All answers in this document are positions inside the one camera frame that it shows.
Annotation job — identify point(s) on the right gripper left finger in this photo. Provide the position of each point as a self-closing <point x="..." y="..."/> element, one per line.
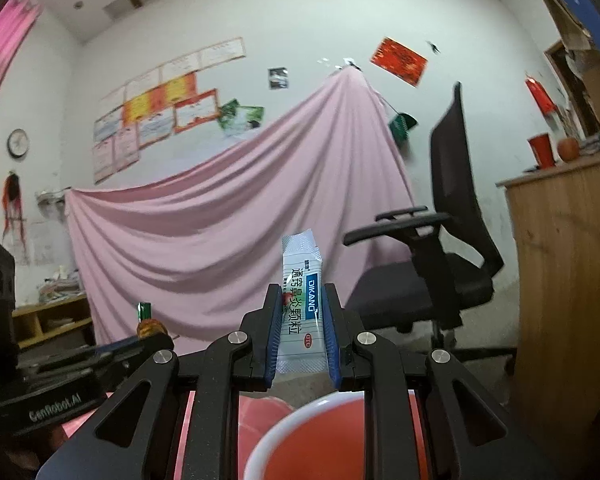
<point x="177" y="414"/>

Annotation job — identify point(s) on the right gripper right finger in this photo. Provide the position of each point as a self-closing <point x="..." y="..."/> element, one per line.
<point x="425" y="415"/>

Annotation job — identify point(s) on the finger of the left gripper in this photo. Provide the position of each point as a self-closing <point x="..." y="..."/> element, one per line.
<point x="127" y="353"/>

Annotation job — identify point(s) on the white medicine sachet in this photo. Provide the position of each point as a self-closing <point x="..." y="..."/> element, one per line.
<point x="301" y="349"/>

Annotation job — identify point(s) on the red plastic trash bucket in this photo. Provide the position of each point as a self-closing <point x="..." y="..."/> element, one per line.
<point x="324" y="439"/>

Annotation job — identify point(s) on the stack of books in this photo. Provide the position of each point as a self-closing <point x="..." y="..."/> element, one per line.
<point x="62" y="285"/>

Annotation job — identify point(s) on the pink hanging sheet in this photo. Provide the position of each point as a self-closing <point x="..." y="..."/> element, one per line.
<point x="203" y="246"/>

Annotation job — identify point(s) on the black office chair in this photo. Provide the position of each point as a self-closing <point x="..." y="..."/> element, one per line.
<point x="453" y="257"/>

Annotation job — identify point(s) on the wooden cabinet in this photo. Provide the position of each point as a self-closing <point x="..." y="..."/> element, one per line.
<point x="556" y="393"/>

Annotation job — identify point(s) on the green photo poster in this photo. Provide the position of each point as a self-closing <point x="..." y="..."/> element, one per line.
<point x="235" y="118"/>

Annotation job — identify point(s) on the red paper cup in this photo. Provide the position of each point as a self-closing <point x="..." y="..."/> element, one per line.
<point x="542" y="150"/>

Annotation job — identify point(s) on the orange fruit on cabinet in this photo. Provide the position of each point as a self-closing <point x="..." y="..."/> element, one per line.
<point x="568" y="149"/>

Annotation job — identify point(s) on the green hanging dustpan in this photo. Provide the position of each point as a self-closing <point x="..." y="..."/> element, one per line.
<point x="399" y="126"/>

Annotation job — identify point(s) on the red hanging decoration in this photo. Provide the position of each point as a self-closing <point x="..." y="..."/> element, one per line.
<point x="546" y="105"/>

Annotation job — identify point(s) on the wooden wall shelf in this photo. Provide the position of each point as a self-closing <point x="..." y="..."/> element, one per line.
<point x="38" y="323"/>

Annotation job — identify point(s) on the red tassel wall ornament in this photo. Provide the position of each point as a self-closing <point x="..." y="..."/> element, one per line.
<point x="13" y="211"/>

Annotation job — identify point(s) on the round wall clock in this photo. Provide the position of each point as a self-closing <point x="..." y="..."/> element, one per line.
<point x="18" y="144"/>

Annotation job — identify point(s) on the red diamond wall poster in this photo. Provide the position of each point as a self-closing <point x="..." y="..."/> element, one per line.
<point x="400" y="61"/>

